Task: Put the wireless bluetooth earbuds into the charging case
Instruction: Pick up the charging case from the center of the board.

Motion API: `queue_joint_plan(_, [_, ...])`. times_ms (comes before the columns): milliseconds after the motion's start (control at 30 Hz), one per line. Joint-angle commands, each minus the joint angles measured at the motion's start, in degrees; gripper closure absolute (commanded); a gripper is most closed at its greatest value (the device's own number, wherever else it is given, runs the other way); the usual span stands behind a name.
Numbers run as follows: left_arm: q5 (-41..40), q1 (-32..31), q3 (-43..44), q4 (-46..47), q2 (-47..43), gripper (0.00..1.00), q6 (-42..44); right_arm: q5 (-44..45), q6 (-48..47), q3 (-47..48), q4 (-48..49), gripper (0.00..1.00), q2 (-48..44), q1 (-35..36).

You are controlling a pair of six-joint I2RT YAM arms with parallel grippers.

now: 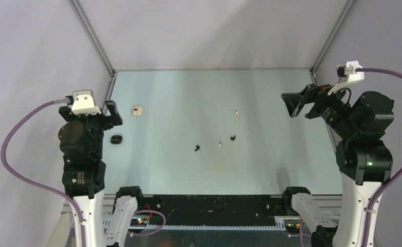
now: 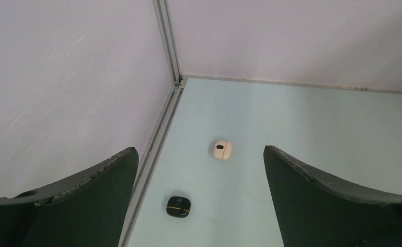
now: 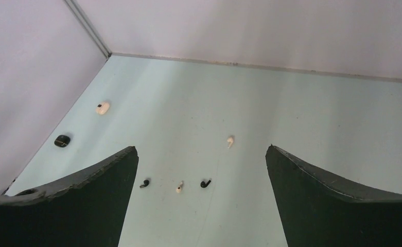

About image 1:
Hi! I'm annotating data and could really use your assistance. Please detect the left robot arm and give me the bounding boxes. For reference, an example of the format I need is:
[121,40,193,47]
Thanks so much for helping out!
[58,100,145,246]

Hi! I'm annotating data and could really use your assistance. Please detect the aluminium frame profile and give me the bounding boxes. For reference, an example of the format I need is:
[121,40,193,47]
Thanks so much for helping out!
[68,0,115,76]

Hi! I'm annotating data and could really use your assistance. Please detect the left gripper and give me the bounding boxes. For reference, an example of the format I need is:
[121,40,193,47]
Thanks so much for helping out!
[60,98,122,156]

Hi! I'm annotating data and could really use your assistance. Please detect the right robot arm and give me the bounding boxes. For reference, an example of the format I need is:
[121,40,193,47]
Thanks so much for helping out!
[281,84,394,246]

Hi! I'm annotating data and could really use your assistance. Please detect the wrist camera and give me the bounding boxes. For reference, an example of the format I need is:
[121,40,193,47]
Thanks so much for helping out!
[327,61,365,95]
[71,90,102,116]

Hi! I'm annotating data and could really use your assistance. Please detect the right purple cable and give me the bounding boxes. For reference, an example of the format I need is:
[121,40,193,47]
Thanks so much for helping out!
[356,67,402,247]

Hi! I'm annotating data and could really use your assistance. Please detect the pink earbud charging case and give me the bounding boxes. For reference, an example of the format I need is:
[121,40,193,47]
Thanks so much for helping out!
[132,106,143,116]

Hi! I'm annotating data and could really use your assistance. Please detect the black earbud charging case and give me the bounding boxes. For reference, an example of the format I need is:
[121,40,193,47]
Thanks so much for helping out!
[110,135,123,145]

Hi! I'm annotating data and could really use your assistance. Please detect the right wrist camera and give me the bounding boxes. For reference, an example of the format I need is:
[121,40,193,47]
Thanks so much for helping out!
[327,61,365,95]

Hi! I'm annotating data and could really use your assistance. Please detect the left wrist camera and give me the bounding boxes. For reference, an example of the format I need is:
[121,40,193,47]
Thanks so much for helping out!
[71,90,102,116]

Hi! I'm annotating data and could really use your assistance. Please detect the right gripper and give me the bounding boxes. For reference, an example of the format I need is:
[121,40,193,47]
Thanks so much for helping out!
[281,78,357,136]

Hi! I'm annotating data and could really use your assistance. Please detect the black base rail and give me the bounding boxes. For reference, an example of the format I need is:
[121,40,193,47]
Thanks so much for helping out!
[139,195,297,227]

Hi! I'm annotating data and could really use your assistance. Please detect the grey cable duct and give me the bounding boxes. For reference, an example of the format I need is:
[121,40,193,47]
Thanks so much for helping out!
[101,218,287,232]

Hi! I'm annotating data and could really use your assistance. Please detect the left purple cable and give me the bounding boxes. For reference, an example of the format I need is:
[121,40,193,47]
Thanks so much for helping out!
[1,98,86,247]

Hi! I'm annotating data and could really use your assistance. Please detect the purple cable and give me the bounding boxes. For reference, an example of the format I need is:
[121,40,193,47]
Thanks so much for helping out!
[1,98,86,247]
[356,67,402,247]

